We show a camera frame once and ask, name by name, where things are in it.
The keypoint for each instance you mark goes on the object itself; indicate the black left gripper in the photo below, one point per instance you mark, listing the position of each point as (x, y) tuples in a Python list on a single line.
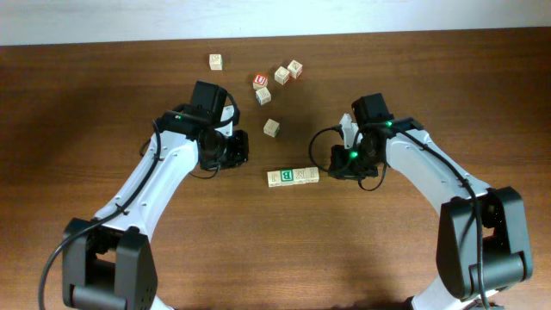
[(240, 154)]

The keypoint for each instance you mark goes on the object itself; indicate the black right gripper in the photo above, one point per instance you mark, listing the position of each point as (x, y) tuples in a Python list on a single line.
[(341, 168)]

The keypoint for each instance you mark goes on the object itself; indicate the wooden I letter block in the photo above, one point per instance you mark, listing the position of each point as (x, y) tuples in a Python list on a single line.
[(312, 174)]

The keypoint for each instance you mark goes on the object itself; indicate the wooden J letter block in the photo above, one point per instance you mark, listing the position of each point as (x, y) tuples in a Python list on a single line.
[(274, 178)]

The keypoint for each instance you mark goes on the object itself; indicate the wooden M letter block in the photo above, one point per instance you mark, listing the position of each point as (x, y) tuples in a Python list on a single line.
[(299, 176)]

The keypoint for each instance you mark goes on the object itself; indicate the green B letter block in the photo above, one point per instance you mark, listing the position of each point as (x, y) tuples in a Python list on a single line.
[(287, 177)]

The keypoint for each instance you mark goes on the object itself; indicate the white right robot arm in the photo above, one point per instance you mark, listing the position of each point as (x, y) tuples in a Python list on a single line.
[(483, 240)]

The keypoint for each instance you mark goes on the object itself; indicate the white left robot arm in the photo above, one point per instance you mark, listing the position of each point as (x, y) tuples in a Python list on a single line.
[(107, 261)]

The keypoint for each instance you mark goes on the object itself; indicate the plain wooden block centre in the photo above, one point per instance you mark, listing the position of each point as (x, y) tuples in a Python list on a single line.
[(271, 128)]

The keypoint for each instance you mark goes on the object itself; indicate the plain wooden block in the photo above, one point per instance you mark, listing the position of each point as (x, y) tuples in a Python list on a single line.
[(216, 62), (271, 128)]

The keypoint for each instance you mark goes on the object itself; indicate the wooden block blue side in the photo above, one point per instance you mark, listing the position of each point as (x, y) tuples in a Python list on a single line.
[(263, 96)]

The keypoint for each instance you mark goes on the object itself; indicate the red U letter block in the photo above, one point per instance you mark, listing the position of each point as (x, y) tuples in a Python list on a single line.
[(259, 81)]

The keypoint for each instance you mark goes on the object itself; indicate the plain wooden block far left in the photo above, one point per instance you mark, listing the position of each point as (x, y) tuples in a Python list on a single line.
[(216, 62)]

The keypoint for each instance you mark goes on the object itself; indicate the wooden block red circle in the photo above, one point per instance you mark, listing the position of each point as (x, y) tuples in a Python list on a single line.
[(282, 75)]

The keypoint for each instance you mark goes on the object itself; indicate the wooden block red edge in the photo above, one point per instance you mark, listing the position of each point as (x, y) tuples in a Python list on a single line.
[(295, 68)]

